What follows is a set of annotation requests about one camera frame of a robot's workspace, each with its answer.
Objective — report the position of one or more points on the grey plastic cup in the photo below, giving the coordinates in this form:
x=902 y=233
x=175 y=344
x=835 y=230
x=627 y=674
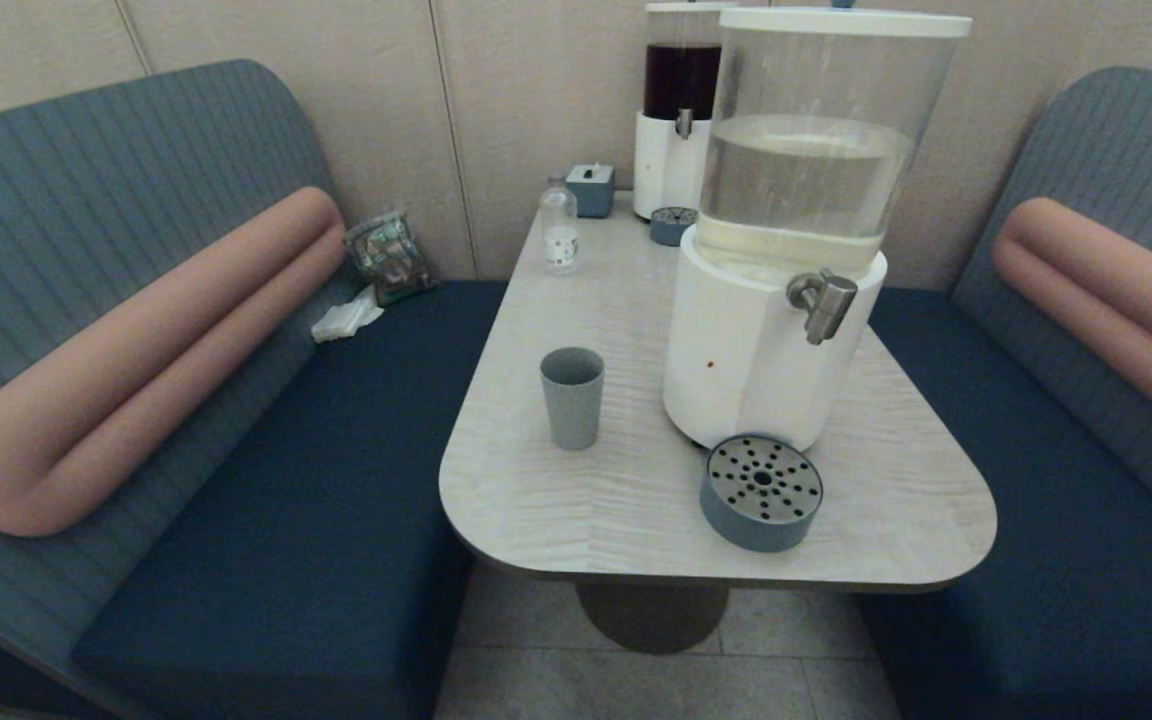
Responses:
x=572 y=400

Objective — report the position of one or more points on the white clear water dispenser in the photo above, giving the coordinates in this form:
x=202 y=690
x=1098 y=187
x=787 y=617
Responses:
x=756 y=340

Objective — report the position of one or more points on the clear plastic bottle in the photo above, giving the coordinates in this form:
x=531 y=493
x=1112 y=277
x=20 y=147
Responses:
x=559 y=238

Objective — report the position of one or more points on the small blue drip tray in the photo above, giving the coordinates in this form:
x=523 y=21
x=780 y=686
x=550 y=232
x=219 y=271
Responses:
x=673 y=227

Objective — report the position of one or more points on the grey-blue tissue box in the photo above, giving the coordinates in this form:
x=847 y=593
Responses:
x=591 y=190

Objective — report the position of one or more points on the green snack bag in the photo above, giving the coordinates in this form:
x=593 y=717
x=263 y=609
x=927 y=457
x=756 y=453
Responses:
x=391 y=258

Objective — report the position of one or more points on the white dark drink dispenser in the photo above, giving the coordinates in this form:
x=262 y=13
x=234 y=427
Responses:
x=666 y=160

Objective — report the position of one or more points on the large blue perforated drip tray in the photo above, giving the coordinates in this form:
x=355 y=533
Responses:
x=761 y=500

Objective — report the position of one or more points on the white folded napkin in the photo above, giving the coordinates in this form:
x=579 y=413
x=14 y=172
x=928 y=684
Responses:
x=344 y=320

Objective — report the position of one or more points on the blue upholstered bench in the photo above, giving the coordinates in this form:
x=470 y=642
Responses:
x=1036 y=500
x=336 y=450

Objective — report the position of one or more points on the pink bolster cushion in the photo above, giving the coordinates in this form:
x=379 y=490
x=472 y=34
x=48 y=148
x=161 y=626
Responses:
x=136 y=365
x=1116 y=295

